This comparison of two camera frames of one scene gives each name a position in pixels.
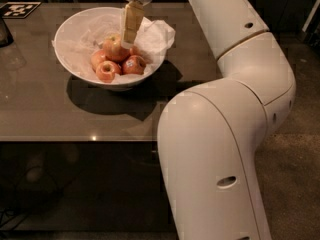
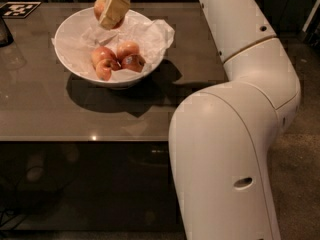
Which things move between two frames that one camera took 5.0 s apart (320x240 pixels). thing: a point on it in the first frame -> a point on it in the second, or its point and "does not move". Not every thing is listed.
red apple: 113,48 -> 98,6
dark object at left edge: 6,38 does not move
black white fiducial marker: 18,9 does not move
